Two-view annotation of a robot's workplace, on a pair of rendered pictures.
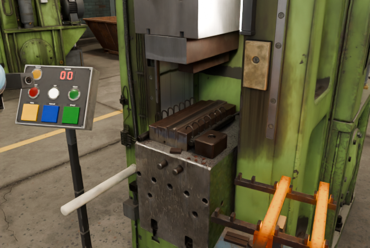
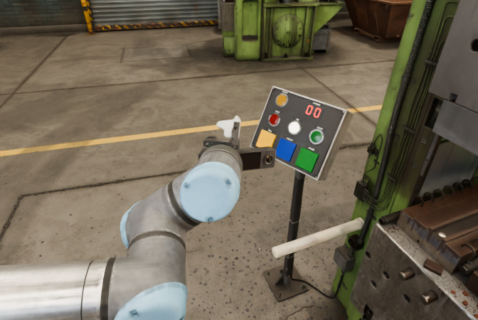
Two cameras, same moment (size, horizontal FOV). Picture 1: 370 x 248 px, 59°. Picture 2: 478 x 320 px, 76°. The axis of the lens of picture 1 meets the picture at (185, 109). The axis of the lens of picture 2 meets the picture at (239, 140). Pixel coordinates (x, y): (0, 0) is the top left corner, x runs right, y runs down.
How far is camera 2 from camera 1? 0.48 m
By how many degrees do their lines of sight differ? 32
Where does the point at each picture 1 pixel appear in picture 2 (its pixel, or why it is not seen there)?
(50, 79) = (295, 110)
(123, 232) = (326, 261)
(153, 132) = (405, 221)
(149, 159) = (388, 252)
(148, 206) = (367, 291)
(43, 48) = (294, 25)
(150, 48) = (447, 121)
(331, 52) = not seen: outside the picture
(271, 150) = not seen: outside the picture
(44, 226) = (256, 220)
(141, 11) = (452, 65)
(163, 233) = not seen: outside the picture
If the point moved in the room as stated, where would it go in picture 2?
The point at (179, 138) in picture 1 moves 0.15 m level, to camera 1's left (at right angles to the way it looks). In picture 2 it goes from (446, 252) to (389, 230)
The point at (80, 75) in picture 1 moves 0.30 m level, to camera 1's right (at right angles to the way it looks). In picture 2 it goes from (329, 116) to (420, 139)
